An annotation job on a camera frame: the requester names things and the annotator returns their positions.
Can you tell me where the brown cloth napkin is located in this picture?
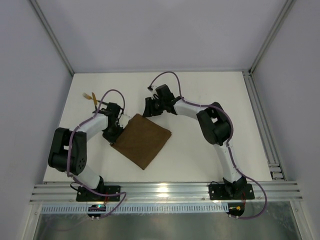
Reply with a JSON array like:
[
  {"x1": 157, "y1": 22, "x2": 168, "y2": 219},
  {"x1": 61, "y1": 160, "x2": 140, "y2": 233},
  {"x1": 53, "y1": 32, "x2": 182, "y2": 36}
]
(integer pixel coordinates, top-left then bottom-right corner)
[{"x1": 111, "y1": 114, "x2": 172, "y2": 170}]

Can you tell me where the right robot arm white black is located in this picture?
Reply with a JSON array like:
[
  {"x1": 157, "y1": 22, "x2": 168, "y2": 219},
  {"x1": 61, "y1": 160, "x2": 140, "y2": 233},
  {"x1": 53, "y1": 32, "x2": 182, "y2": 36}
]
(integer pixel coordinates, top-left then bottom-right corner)
[{"x1": 142, "y1": 84, "x2": 247, "y2": 190}]

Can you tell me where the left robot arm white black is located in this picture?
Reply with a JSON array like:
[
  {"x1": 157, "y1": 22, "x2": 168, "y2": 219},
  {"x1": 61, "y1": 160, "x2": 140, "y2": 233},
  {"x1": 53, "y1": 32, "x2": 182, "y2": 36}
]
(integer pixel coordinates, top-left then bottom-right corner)
[{"x1": 48, "y1": 102, "x2": 124, "y2": 191}]

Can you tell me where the left black controller board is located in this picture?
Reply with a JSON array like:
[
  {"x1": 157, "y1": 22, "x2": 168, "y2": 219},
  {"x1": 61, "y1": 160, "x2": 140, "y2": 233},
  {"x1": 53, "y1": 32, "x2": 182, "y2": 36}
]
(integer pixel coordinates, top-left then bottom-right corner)
[{"x1": 87, "y1": 204, "x2": 107, "y2": 220}]

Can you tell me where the black controller board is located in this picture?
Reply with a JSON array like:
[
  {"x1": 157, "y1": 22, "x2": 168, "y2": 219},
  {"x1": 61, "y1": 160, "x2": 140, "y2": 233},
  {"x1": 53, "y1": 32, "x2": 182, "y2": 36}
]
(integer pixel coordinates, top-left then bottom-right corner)
[
  {"x1": 87, "y1": 204, "x2": 107, "y2": 220},
  {"x1": 226, "y1": 204, "x2": 245, "y2": 219}
]

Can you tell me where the right black controller board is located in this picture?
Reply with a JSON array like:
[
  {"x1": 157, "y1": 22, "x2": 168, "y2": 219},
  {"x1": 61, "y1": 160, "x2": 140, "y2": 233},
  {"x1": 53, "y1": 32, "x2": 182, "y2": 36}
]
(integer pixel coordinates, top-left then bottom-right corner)
[{"x1": 226, "y1": 204, "x2": 245, "y2": 219}]

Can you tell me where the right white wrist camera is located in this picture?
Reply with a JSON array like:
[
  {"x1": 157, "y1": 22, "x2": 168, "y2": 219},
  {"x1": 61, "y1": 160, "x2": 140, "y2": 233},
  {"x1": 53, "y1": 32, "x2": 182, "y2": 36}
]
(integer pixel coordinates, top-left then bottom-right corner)
[{"x1": 147, "y1": 85, "x2": 157, "y2": 96}]

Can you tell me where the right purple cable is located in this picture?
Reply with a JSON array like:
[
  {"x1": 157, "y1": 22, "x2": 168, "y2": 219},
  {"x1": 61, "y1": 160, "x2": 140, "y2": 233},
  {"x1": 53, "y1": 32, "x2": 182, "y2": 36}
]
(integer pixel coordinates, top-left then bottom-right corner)
[{"x1": 147, "y1": 71, "x2": 268, "y2": 221}]

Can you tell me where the gold knife green handle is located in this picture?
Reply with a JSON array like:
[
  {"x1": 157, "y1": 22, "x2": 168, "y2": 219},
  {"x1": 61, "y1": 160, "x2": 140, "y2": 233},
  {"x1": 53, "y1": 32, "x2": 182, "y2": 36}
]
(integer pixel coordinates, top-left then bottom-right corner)
[{"x1": 91, "y1": 92, "x2": 98, "y2": 111}]

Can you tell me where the gold fork green handle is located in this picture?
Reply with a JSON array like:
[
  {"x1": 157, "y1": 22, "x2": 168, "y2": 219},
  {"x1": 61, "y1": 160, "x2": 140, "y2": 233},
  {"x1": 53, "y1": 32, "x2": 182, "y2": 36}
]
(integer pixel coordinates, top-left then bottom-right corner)
[{"x1": 82, "y1": 92, "x2": 108, "y2": 105}]

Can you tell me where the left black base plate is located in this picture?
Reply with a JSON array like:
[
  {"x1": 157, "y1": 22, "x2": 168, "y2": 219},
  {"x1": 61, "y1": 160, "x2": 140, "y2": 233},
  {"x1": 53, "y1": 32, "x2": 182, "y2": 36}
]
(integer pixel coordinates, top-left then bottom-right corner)
[{"x1": 76, "y1": 185, "x2": 121, "y2": 202}]

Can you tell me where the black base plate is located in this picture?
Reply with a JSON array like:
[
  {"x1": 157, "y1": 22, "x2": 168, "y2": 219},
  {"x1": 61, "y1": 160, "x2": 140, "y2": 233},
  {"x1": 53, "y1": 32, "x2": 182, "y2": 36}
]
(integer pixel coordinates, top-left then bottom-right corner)
[
  {"x1": 208, "y1": 182, "x2": 255, "y2": 201},
  {"x1": 76, "y1": 185, "x2": 121, "y2": 202}
]

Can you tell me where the front aluminium rail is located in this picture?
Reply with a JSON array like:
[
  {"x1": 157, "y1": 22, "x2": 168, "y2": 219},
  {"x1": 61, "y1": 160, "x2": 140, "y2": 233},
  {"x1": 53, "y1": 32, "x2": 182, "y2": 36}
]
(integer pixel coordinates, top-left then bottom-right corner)
[{"x1": 29, "y1": 181, "x2": 303, "y2": 204}]

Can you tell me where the aluminium rail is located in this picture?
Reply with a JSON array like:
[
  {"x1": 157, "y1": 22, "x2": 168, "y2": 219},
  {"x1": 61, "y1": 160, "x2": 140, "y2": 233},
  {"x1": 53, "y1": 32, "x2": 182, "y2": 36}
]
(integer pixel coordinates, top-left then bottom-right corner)
[
  {"x1": 29, "y1": 181, "x2": 303, "y2": 204},
  {"x1": 242, "y1": 70, "x2": 287, "y2": 181}
]

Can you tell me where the grey slotted cable duct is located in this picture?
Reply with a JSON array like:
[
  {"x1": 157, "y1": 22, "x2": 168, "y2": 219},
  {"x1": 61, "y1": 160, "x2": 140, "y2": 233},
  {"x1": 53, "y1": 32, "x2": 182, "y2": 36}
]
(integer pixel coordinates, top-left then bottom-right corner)
[{"x1": 40, "y1": 202, "x2": 228, "y2": 214}]

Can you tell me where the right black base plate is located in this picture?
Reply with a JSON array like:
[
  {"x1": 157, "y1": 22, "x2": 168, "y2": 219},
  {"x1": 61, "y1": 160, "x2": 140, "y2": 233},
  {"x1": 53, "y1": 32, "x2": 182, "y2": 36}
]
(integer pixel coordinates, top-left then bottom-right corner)
[{"x1": 208, "y1": 182, "x2": 255, "y2": 201}]

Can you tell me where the right aluminium rail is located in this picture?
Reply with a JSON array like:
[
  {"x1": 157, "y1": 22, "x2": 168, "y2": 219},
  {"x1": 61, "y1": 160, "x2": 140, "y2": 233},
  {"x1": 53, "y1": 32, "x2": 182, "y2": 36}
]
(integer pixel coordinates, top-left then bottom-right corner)
[{"x1": 242, "y1": 70, "x2": 287, "y2": 181}]

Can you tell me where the left aluminium frame post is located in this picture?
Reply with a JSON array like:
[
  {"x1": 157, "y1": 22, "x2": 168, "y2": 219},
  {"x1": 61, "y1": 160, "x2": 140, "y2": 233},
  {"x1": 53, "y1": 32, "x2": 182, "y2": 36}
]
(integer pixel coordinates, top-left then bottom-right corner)
[{"x1": 28, "y1": 0, "x2": 75, "y2": 77}]

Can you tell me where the aluminium frame post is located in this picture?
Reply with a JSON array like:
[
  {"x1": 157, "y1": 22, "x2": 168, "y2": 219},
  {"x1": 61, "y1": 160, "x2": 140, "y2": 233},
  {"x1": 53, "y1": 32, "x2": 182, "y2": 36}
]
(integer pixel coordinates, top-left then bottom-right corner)
[
  {"x1": 248, "y1": 0, "x2": 296, "y2": 74},
  {"x1": 28, "y1": 0, "x2": 75, "y2": 77}
]

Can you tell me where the right aluminium frame post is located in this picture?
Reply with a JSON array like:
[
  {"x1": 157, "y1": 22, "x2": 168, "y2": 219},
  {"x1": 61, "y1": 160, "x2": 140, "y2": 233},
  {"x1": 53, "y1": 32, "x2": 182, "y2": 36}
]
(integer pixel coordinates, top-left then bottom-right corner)
[{"x1": 248, "y1": 0, "x2": 296, "y2": 74}]

